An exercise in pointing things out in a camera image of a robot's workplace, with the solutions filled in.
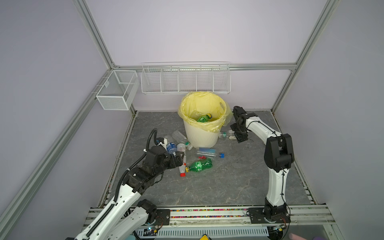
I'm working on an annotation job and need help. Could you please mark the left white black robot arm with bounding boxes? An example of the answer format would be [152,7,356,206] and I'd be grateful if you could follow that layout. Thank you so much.
[75,129,185,240]

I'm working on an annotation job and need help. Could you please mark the clear bottle blue label white cap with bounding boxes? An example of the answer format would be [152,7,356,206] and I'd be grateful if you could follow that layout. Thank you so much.
[164,135,177,155]

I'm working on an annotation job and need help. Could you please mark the cream plastic waste bin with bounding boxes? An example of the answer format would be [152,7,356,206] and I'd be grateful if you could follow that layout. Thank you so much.
[184,121,222,148]

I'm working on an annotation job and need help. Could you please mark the small clear green cap vial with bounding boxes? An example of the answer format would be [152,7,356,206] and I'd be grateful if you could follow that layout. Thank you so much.
[219,132,227,139]

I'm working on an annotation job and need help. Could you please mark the small clear plastic box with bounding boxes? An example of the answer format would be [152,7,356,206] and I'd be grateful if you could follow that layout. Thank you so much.
[228,130,237,140]

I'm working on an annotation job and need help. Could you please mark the clear bottle blue tint red cap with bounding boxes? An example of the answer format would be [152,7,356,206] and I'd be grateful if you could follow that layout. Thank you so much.
[197,148,217,158]

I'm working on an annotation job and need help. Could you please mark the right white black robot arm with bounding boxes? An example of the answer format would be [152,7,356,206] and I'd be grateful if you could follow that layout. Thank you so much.
[231,106,295,223]

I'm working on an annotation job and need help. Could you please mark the white bottle red cap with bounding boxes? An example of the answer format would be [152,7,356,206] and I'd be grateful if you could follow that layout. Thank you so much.
[177,143,187,177]

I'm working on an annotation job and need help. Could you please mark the white mesh box basket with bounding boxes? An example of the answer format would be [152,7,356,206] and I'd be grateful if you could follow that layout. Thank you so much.
[96,70,140,111]

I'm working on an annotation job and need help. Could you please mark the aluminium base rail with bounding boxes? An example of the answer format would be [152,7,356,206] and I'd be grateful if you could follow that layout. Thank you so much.
[155,205,336,229]

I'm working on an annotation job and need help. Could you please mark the green soda bottle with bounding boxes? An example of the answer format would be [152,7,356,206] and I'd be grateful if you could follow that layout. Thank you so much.
[186,158,213,173]
[197,114,212,123]

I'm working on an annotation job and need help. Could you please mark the yellow plastic bin liner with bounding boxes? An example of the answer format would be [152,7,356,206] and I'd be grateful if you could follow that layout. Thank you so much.
[178,92,233,133]

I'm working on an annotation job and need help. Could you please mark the long white wire basket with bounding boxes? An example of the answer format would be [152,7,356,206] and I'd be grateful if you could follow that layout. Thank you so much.
[141,62,232,95]

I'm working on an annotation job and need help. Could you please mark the clear bottle green collar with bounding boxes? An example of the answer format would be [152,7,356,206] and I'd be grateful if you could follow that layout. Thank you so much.
[172,130,193,150]

